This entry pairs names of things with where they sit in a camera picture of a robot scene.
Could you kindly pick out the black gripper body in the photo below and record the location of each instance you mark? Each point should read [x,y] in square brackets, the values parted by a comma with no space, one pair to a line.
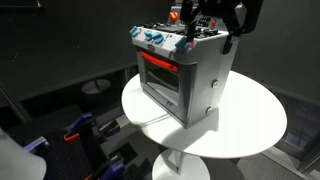
[240,13]

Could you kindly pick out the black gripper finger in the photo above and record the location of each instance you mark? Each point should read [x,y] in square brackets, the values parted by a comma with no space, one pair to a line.
[190,20]
[230,43]

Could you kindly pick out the small orange stove button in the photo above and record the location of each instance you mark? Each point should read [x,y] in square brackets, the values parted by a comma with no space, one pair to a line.
[212,23]

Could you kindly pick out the large blue stove knob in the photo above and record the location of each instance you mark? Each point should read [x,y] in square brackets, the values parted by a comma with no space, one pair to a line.
[182,44]

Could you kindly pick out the grey toy stove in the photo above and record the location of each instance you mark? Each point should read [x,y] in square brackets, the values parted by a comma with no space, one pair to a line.
[200,83]

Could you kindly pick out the small blue stove knob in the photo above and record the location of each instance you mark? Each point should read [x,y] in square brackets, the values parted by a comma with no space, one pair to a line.
[134,31]

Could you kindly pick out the white round table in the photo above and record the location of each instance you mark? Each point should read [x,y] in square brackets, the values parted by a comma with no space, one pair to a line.
[246,120]

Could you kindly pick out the white round table base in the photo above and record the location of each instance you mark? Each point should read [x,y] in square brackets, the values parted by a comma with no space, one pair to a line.
[180,166]

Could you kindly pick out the black and purple clamp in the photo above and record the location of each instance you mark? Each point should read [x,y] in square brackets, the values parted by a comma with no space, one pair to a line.
[110,128]

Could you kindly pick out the purple clamp with orange trigger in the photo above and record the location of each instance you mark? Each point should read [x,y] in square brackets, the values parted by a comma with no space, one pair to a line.
[79,123]

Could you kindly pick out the purple and black equipment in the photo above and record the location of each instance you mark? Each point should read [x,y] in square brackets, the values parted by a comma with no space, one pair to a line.
[63,156]

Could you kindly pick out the purple clamp jaw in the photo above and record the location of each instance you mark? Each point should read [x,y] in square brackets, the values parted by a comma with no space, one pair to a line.
[35,144]

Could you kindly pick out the white rounded cover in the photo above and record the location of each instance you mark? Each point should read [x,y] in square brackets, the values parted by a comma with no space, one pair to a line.
[18,160]

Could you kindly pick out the grey round pedestal base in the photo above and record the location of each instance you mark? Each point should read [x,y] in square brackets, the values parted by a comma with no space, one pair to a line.
[96,86]

